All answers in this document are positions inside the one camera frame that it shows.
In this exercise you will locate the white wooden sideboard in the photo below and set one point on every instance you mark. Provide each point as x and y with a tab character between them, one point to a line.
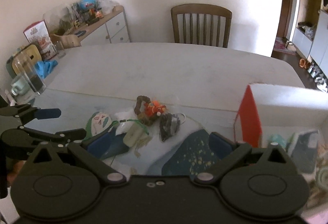
111	29

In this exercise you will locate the blue globe toy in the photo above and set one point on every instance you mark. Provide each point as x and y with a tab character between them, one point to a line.
87	4

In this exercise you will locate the orange crochet fish keychain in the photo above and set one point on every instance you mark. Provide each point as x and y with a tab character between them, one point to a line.
154	108

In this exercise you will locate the blue cloth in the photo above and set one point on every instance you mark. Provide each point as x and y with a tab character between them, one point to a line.
44	68

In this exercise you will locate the white tall cabinet unit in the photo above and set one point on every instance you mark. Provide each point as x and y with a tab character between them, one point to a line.
316	48

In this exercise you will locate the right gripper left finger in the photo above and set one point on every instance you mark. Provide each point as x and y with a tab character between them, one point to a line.
89	154

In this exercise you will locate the pale green soap bag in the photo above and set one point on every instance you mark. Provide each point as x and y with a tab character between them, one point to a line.
136	134

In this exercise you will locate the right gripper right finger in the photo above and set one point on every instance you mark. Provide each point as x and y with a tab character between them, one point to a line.
231	155

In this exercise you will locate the blue speckled round placemat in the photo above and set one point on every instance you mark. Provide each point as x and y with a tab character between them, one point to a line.
188	159

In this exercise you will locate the mint green mug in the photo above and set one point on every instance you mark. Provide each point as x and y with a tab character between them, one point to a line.
20	86

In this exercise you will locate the red white cardboard box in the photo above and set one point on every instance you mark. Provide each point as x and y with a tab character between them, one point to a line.
267	110

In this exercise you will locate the clear drinking glass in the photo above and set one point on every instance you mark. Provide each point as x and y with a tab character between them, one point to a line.
22	64

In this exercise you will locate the green cartoon plush pillow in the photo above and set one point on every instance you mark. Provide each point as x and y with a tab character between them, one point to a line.
100	122

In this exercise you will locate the dark grey wipes packet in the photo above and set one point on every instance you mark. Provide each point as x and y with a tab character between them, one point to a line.
303	150

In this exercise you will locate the brown wooden chair far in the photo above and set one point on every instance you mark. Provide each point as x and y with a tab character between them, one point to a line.
201	24

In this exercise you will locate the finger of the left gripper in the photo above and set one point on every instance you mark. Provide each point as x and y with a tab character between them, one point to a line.
42	114

